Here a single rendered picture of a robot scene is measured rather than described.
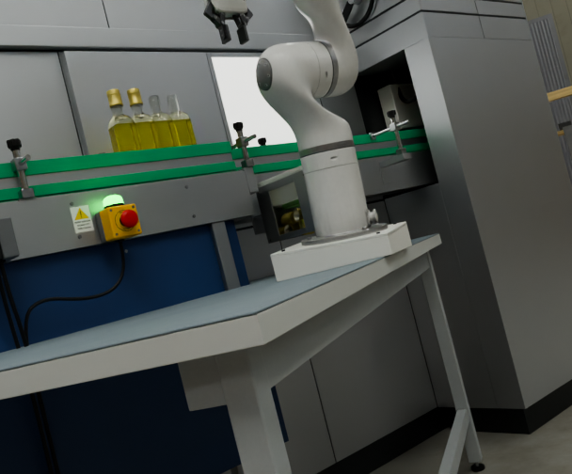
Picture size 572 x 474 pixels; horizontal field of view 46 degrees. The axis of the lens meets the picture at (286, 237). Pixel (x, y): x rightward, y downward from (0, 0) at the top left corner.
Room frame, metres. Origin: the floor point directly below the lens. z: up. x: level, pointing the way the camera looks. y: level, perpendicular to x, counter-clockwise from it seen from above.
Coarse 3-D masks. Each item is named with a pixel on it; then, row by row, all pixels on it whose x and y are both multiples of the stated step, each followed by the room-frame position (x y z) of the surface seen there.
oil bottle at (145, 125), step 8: (136, 120) 1.75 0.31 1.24; (144, 120) 1.76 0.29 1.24; (152, 120) 1.78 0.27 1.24; (136, 128) 1.75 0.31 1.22; (144, 128) 1.76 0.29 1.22; (152, 128) 1.77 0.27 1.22; (144, 136) 1.75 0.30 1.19; (152, 136) 1.77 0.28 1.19; (144, 144) 1.75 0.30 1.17; (152, 144) 1.76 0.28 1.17
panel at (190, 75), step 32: (64, 64) 1.82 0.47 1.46; (96, 64) 1.86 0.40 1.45; (128, 64) 1.93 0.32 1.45; (160, 64) 1.99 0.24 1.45; (192, 64) 2.07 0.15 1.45; (96, 96) 1.85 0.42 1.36; (160, 96) 1.98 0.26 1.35; (192, 96) 2.05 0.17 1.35; (96, 128) 1.83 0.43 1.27; (224, 128) 2.11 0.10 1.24
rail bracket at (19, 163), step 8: (8, 144) 1.40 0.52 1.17; (16, 144) 1.40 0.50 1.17; (16, 152) 1.41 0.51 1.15; (16, 160) 1.40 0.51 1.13; (24, 160) 1.37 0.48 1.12; (16, 168) 1.40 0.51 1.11; (24, 168) 1.41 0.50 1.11; (24, 176) 1.41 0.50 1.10; (24, 184) 1.41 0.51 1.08; (24, 192) 1.40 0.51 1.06; (32, 192) 1.41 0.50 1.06
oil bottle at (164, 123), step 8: (160, 112) 1.81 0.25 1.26; (160, 120) 1.79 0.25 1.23; (168, 120) 1.81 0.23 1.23; (160, 128) 1.79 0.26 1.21; (168, 128) 1.81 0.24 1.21; (160, 136) 1.79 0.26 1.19; (168, 136) 1.80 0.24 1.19; (176, 136) 1.82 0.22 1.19; (160, 144) 1.79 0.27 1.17; (168, 144) 1.80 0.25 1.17; (176, 144) 1.81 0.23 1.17
